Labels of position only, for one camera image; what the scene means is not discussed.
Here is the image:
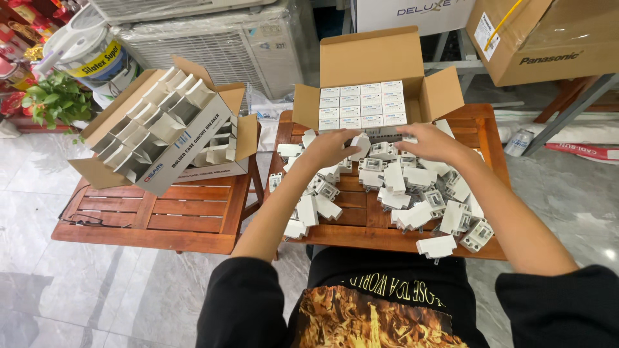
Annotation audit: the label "white printed carton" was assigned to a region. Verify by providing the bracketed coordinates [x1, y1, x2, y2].
[355, 0, 477, 37]

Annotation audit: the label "person's black printed shirt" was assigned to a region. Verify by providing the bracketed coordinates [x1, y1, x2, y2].
[196, 246, 619, 348]

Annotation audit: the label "heap of white circuit breakers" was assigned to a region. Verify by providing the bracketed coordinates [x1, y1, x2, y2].
[268, 127, 495, 266]

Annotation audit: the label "green potted plant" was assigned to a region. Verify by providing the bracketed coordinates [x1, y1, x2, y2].
[20, 72, 93, 145]

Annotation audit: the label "brown wooden bench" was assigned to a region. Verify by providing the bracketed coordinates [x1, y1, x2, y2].
[534, 75, 619, 124]

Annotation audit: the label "person's right hand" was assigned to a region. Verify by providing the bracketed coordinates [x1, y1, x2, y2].
[394, 123, 466, 166]

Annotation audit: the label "clear plastic bag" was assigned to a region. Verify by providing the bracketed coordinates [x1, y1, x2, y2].
[246, 83, 295, 153]

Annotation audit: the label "rows of small white packets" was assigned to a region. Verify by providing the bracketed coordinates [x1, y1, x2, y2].
[318, 80, 408, 131]

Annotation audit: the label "black eyeglasses with cord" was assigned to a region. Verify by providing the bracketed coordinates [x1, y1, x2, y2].
[58, 184, 132, 229]

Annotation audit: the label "grey carton with cardboard dividers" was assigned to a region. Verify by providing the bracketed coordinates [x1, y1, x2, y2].
[68, 54, 259, 196]

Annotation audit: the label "red and white sack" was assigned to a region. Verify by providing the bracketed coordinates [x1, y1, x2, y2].
[545, 142, 619, 165]

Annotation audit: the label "grey printed carton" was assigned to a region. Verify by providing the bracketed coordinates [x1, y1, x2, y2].
[176, 113, 259, 183]

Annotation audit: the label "white paint bucket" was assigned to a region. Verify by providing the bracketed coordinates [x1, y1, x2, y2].
[43, 22, 141, 103]

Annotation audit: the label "wrapped white air conditioner unit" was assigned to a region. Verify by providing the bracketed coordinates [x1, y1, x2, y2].
[113, 0, 308, 100]

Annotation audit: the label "brown wooden slatted table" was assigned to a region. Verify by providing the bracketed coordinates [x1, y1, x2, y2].
[263, 103, 512, 262]
[51, 123, 264, 255]

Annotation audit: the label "grey metal rack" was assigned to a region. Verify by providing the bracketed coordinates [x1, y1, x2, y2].
[423, 29, 619, 156]

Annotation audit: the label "shelf of red goods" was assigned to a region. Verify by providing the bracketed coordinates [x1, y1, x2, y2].
[0, 0, 90, 132]

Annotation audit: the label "person's left hand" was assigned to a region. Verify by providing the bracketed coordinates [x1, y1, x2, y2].
[301, 129, 363, 169]

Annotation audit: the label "single white circuit breaker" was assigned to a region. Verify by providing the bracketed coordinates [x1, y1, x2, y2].
[349, 134, 372, 162]

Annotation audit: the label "silver drink can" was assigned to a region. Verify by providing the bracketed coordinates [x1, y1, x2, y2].
[504, 128, 535, 158]

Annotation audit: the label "large brown taped carton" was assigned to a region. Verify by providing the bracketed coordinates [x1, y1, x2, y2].
[466, 0, 619, 88]

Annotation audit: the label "open brown cardboard carton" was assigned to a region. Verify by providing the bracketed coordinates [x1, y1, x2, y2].
[292, 25, 466, 144]

